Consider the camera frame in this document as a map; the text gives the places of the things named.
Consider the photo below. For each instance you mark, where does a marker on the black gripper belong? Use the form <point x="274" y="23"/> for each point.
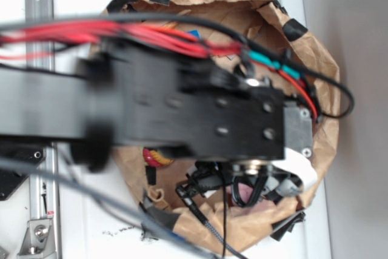
<point x="259" y="131"/>

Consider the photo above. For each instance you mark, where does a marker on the pink plush bunny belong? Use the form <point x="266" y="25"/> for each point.
<point x="245" y="192"/>

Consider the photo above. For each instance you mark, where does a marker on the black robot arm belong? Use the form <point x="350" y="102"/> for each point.
<point x="131" y="95"/>

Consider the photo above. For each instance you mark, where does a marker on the brown paper bag bin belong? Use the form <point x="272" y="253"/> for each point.
<point x="267" y="23"/>

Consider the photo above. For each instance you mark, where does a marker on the blue sponge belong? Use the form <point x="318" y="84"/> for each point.
<point x="194" y="33"/>

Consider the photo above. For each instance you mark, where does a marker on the multicolour twisted rope toy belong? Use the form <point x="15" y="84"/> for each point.
<point x="153" y="158"/>

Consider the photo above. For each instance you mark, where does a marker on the metal corner bracket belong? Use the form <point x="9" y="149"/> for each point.
<point x="39" y="240"/>

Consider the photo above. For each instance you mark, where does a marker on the aluminium extrusion rail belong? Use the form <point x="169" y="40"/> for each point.
<point x="44" y="193"/>

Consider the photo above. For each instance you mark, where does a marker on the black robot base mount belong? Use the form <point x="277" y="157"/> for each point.
<point x="17" y="154"/>

